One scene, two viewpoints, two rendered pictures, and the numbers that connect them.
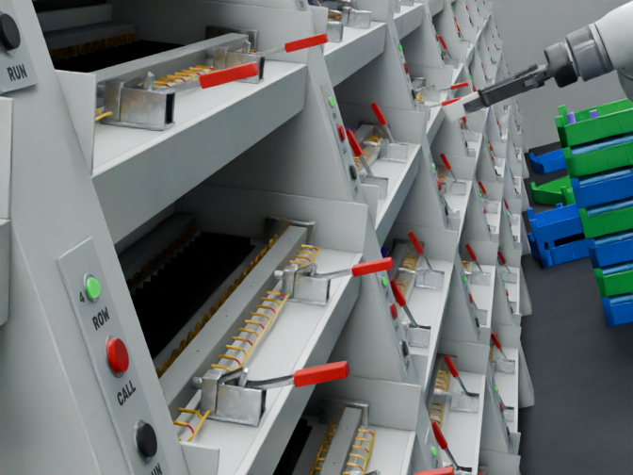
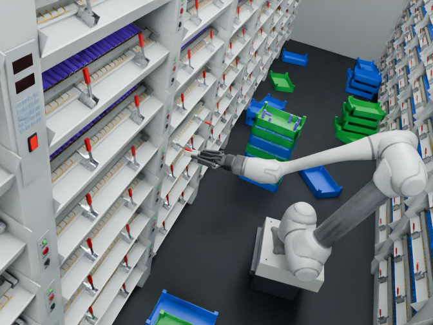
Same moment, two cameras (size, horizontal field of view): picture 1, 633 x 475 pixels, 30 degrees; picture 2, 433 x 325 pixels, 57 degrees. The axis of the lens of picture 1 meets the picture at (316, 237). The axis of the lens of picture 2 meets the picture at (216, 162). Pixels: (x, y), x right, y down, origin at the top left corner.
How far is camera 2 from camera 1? 116 cm
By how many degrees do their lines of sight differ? 28
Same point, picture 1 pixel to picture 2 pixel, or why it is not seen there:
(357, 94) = not seen: hidden behind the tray
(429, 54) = (210, 95)
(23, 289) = not seen: outside the picture
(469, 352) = (144, 240)
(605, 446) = (194, 244)
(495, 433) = (143, 259)
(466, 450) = (108, 298)
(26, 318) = not seen: outside the picture
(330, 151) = (37, 313)
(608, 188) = (259, 143)
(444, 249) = (148, 214)
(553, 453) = (179, 236)
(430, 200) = (149, 200)
